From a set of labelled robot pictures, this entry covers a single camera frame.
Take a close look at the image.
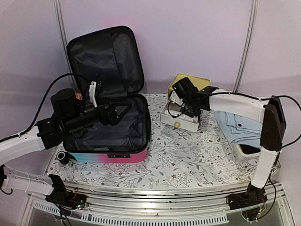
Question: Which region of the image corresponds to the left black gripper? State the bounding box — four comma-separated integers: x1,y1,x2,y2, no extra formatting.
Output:
65,96,133,133

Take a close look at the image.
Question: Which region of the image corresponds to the yellow and white storage box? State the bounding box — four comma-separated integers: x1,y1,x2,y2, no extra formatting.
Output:
160,73,210,132

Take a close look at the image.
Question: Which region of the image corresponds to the pale blue garment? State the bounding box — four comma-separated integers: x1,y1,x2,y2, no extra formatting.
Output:
214,111,262,148

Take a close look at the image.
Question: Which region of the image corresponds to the pink and teal kids suitcase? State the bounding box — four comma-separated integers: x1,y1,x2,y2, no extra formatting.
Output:
63,25,151,163

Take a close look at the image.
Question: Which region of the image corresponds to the white plastic mesh basket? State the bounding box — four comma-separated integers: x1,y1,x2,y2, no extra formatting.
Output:
230,144,260,161

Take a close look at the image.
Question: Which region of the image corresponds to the black garment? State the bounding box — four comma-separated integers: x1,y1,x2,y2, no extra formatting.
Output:
239,145,260,155

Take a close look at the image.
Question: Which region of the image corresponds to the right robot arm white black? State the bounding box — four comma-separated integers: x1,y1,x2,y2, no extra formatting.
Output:
172,77,286,209

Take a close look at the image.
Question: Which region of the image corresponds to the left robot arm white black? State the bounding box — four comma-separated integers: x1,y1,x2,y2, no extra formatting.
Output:
0,89,132,205

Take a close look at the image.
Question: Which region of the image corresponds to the orange patterned ceramic bowl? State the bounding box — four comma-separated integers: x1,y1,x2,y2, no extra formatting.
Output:
75,93,83,100

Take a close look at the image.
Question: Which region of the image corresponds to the floral white tablecloth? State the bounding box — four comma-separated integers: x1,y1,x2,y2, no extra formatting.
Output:
47,94,257,190

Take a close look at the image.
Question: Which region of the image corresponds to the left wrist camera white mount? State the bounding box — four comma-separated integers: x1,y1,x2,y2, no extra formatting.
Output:
88,75,105,108

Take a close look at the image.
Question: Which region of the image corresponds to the right metal wall post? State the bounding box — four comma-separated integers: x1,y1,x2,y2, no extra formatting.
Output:
233,0,258,92

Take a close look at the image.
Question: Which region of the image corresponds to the metal wall post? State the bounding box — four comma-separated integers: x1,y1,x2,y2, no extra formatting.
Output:
53,0,67,50
233,0,258,92

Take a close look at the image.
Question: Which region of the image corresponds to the aluminium front rail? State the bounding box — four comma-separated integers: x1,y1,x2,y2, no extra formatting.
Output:
21,182,294,226

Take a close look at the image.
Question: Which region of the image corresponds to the left metal wall post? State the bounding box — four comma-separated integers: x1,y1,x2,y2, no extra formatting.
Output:
53,0,67,50

